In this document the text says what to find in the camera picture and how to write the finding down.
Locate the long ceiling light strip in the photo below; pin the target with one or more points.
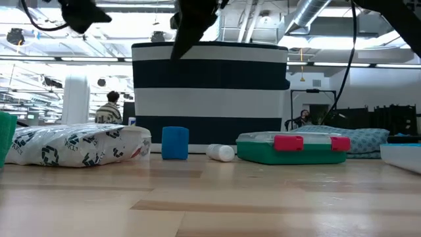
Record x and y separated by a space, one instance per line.
89 59
342 64

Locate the black round ceiling fixture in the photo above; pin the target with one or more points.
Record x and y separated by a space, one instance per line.
14 36
101 82
158 36

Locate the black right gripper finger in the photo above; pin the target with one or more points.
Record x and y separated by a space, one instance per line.
194 23

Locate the dark partition panels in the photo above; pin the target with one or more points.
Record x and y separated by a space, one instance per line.
394 120

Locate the teal patterned fabric pouch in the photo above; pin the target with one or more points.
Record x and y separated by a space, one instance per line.
361 140

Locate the person in striped top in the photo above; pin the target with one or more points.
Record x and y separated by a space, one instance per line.
108 113

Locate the blue bandage roll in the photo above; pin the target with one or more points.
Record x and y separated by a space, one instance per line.
175 143

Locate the white round column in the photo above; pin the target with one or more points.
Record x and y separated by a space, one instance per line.
75 98

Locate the green bandage roll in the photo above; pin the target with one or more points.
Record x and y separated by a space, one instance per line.
6 138

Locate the silver ventilation duct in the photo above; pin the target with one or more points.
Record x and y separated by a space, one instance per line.
307 13

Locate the small white tube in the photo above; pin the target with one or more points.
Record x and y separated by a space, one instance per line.
222 153

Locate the navy white striped fabric bin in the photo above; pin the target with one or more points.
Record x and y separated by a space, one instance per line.
210 102

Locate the white printed plastic packet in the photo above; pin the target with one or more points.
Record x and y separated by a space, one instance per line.
75 145

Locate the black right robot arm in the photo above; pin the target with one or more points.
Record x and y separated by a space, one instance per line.
401 19

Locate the dark monitor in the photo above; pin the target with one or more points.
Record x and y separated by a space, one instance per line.
128 112

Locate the green first aid kit box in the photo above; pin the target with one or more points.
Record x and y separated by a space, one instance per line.
263 154

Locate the blue white pill organizer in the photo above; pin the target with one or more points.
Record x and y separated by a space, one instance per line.
404 156

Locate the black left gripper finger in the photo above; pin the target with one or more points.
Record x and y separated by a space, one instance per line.
82 14

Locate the black tubular stand frame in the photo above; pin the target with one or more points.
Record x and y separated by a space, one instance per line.
312 90

